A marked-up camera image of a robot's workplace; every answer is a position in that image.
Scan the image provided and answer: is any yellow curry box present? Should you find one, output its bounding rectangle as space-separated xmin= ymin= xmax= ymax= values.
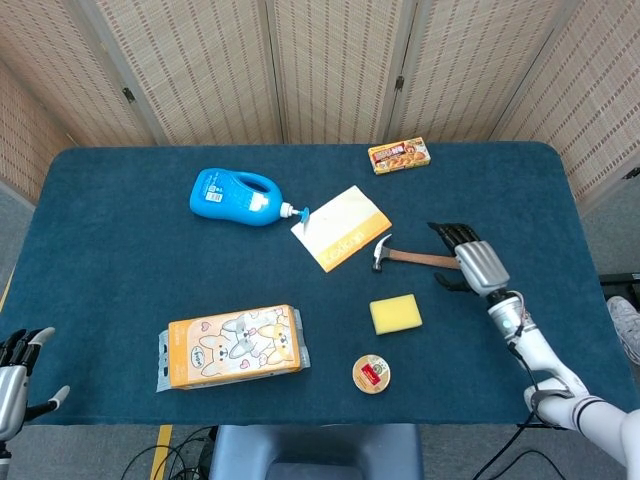
xmin=367 ymin=136 xmax=432 ymax=176

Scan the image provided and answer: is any round gold tin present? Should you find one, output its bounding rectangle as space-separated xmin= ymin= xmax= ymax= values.
xmin=352 ymin=353 xmax=393 ymax=396

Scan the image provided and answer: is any white and yellow booklet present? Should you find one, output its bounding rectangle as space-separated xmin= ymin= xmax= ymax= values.
xmin=290 ymin=185 xmax=393 ymax=274

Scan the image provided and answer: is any grey sneaker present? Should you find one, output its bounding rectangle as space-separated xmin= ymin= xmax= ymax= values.
xmin=606 ymin=295 xmax=640 ymax=365

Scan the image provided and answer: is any yellow sponge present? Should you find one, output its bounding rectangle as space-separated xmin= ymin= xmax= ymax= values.
xmin=369 ymin=293 xmax=424 ymax=336

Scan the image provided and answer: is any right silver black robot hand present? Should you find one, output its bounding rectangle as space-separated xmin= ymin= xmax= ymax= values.
xmin=427 ymin=221 xmax=511 ymax=297

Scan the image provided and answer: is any bamboo folding screen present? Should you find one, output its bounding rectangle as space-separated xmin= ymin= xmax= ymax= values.
xmin=0 ymin=0 xmax=640 ymax=204

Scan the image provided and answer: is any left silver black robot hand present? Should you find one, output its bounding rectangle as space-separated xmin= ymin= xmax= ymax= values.
xmin=0 ymin=327 xmax=71 ymax=442

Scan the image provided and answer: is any black floor cable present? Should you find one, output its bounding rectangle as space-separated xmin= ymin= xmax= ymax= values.
xmin=119 ymin=424 xmax=219 ymax=480
xmin=472 ymin=424 xmax=567 ymax=480

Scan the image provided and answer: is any blue detergent pump bottle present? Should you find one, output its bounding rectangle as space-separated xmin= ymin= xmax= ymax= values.
xmin=188 ymin=168 xmax=312 ymax=228

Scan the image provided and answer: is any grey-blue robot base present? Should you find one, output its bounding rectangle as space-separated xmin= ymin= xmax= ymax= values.
xmin=208 ymin=423 xmax=425 ymax=480

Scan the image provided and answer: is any wooden handle claw hammer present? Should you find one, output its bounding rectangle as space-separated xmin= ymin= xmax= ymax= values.
xmin=371 ymin=233 xmax=461 ymax=274

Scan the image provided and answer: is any dark blue tablecloth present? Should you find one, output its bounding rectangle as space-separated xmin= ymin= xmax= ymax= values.
xmin=0 ymin=141 xmax=621 ymax=427

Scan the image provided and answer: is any orange corgi tissue pack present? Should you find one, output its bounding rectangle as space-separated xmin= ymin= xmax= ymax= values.
xmin=155 ymin=304 xmax=311 ymax=394

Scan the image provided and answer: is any black equipment box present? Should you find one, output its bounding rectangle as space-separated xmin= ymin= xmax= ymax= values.
xmin=598 ymin=272 xmax=640 ymax=301

